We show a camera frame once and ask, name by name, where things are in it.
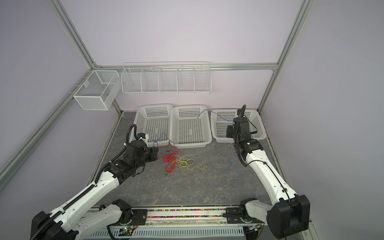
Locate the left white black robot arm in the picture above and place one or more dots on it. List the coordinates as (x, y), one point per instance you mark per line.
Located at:
(90, 198)

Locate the white mesh wall box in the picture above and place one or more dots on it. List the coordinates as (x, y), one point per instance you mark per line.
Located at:
(98, 90)

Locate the middle white plastic basket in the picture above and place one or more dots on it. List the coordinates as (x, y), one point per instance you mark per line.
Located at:
(191, 127)

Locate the white plastic basket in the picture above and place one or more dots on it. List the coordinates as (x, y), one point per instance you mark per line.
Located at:
(221, 119)
(156, 121)
(191, 127)

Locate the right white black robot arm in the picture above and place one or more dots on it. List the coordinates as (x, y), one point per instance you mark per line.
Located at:
(270, 186)

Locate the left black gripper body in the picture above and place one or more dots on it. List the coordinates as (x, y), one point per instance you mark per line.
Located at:
(146, 158)

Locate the white wire wall shelf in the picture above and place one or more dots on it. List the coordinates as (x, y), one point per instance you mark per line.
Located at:
(167, 78)

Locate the right white plastic basket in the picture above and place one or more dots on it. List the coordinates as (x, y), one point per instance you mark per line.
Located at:
(221, 119)

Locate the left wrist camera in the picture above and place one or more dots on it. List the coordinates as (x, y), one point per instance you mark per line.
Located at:
(143, 137)

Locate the white vented cable duct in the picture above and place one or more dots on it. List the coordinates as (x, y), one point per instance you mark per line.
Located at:
(177, 233)

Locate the left white plastic basket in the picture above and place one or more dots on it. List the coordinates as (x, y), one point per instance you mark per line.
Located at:
(156, 121)

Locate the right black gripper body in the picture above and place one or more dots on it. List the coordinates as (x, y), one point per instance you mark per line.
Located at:
(231, 133)

